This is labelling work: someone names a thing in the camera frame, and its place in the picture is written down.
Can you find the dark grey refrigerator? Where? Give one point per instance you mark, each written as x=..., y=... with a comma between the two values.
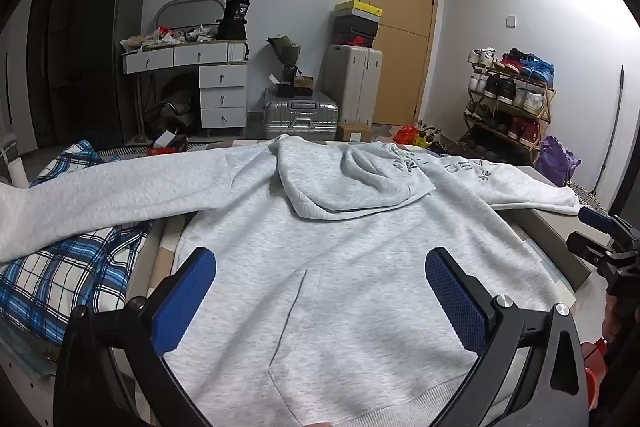
x=122, y=22

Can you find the white light switch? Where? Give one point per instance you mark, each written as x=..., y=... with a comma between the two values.
x=510, y=21

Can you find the red yellow plastic toys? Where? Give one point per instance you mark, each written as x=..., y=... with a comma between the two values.
x=407, y=136

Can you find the black bag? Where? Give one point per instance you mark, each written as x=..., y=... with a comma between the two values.
x=170, y=107

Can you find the purple plastic bag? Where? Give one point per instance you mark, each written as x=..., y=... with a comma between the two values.
x=555, y=159

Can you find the person's right hand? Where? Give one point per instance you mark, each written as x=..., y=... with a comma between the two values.
x=610, y=317

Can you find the small black box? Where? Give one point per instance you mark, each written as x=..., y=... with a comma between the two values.
x=283, y=90

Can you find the black cylindrical container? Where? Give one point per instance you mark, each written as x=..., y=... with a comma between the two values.
x=234, y=19

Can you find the light grey hoodie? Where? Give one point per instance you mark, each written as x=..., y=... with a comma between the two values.
x=350, y=282

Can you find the white dotted fabric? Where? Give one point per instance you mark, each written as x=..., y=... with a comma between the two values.
x=25, y=387

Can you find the white dressing table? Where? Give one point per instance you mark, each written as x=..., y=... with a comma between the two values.
x=222, y=77

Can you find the grey woven basket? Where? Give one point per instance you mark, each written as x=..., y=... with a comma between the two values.
x=587, y=194

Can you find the beige upright suitcase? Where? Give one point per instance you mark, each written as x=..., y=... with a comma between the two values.
x=350, y=82

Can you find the small brown cardboard box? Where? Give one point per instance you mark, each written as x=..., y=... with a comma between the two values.
x=303, y=83

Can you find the shoe rack with shoes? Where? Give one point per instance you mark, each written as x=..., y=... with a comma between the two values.
x=505, y=89

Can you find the dark green wrapped bouquet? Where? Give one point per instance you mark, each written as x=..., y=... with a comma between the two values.
x=285, y=52

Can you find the arched mirror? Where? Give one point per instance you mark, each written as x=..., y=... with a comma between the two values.
x=185, y=14

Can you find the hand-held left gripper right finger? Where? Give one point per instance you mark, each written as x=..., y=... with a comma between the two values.
x=455, y=297

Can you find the flat red packet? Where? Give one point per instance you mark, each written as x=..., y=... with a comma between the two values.
x=160, y=150

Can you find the red plastic stool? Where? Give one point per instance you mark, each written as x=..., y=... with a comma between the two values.
x=592, y=357

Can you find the pile of small clutter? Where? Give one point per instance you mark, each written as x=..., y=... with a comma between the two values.
x=165, y=36

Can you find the silver suitcase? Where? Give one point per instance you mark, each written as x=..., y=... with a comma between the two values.
x=300, y=112

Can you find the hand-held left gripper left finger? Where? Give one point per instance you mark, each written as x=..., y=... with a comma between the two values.
x=185, y=297

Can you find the brown cardboard parcel box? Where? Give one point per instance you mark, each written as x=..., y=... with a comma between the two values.
x=354, y=132

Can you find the white cylindrical object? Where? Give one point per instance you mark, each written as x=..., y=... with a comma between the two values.
x=17, y=172

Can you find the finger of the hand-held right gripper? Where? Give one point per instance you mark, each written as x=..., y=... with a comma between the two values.
x=587, y=249
x=595, y=218

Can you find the black wardrobe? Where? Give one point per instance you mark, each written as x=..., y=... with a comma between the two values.
x=55, y=57

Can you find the blue plaid quilt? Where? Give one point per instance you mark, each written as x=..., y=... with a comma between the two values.
x=60, y=277

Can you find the black and red shoebox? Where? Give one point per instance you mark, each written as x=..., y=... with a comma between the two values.
x=354, y=40

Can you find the long black pole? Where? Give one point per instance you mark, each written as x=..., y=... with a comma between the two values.
x=617, y=107

